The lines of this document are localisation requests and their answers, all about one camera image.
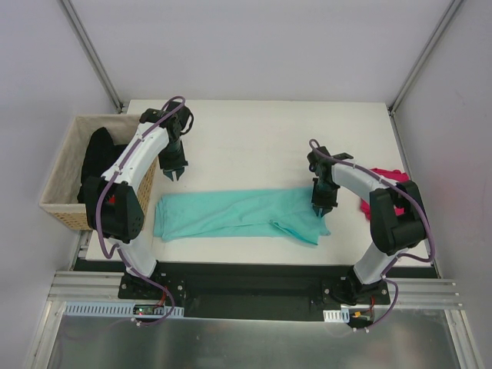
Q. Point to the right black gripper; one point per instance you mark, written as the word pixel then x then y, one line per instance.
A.
pixel 324 202

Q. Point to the left aluminium corner post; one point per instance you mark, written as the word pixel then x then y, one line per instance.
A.
pixel 91 53

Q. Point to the right white cable duct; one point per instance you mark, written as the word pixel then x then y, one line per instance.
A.
pixel 341 315

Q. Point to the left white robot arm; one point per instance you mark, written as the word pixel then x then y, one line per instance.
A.
pixel 119 225

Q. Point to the aluminium corner post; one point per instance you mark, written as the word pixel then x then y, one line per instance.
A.
pixel 445 20
pixel 91 53

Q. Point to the teal t-shirt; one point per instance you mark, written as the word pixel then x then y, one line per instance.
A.
pixel 269 213

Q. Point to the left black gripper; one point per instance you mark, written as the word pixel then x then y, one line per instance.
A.
pixel 173 166

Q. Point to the aluminium rail frame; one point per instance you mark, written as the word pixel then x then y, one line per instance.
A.
pixel 440 294

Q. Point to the black garment in basket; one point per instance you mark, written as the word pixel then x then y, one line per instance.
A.
pixel 100 155

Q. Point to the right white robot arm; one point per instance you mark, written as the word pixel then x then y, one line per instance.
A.
pixel 397 218

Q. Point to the white cable duct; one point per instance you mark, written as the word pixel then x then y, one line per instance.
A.
pixel 105 309
pixel 341 315

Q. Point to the wicker laundry basket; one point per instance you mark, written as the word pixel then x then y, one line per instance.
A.
pixel 60 195

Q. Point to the left white cable duct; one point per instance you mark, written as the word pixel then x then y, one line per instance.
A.
pixel 105 309

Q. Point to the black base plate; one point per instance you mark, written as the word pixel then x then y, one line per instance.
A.
pixel 254 291

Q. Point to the right aluminium corner post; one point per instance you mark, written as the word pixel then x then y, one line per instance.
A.
pixel 445 20

